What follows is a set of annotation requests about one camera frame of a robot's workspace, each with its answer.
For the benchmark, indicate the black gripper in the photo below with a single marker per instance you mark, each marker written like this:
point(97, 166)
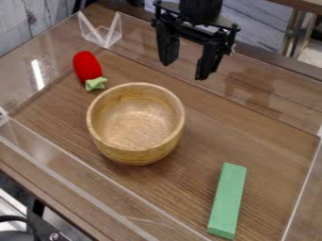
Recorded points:
point(193, 20)

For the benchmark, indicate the brown wooden bowl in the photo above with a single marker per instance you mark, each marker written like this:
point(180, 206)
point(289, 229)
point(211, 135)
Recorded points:
point(135, 122)

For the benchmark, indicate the red plush strawberry toy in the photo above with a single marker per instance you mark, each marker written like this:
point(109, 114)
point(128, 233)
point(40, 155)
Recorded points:
point(88, 71)

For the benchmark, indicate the black table leg bracket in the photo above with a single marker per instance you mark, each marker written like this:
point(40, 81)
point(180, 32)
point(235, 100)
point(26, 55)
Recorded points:
point(45, 231)

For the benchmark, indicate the clear acrylic front barrier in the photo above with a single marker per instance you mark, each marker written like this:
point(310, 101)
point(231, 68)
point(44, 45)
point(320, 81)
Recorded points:
point(106, 210)

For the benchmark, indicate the clear acrylic corner bracket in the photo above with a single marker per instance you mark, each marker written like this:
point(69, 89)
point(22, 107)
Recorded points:
point(102, 36)

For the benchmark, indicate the metal chair frame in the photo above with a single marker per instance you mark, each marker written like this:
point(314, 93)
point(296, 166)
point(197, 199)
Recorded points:
point(298, 33)

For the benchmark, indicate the green rectangular stick block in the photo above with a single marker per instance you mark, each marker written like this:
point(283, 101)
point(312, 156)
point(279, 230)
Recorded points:
point(225, 206)

